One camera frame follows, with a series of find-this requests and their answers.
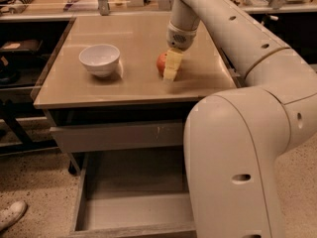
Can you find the red apple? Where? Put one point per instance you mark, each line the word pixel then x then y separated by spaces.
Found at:
pixel 161 63

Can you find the white shoe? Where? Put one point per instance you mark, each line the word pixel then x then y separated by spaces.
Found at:
pixel 12 214

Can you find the black box on shelf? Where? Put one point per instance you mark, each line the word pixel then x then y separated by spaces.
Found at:
pixel 27 46

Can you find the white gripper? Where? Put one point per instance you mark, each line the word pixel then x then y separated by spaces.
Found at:
pixel 180 39

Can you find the grey drawer cabinet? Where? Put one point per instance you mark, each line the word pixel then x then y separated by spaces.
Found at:
pixel 134 92

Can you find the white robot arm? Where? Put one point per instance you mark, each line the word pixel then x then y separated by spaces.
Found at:
pixel 233 137

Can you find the open middle grey drawer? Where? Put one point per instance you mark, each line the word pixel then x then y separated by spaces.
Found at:
pixel 133 194

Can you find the white ceramic bowl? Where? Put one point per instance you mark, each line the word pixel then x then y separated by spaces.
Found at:
pixel 100 60

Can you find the closed top grey drawer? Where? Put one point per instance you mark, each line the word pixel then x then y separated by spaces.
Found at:
pixel 118 136

